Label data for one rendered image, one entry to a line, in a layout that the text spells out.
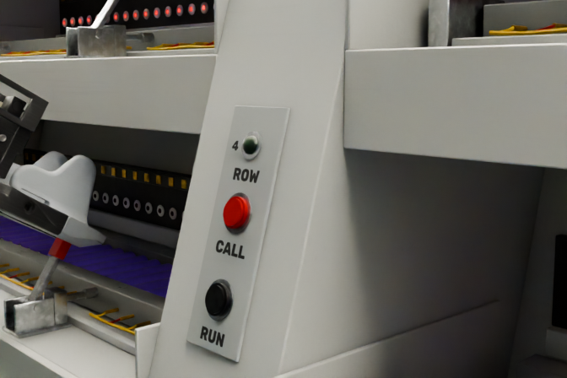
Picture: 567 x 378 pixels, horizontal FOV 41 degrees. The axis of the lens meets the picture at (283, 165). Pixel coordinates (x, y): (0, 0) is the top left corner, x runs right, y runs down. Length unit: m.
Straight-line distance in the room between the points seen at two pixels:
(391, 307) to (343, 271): 0.04
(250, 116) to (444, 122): 0.11
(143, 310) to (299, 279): 0.23
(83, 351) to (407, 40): 0.30
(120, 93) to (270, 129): 0.16
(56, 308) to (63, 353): 0.06
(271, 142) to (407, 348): 0.13
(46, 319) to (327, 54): 0.31
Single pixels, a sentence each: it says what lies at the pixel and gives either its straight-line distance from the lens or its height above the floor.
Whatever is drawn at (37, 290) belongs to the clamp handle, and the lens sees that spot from 0.58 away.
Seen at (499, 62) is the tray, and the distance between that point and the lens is 0.31.
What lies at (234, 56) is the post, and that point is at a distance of 0.41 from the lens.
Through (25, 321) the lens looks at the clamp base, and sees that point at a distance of 0.58.
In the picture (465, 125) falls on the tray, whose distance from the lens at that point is 0.31.
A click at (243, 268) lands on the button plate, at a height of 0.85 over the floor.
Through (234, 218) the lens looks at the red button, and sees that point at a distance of 0.37.
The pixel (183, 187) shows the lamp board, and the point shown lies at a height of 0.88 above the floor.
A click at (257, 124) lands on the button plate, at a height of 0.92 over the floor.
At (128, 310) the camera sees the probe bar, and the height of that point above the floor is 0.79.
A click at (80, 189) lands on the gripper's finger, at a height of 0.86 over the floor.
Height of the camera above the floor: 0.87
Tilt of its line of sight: 4 degrees up
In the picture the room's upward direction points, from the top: 12 degrees clockwise
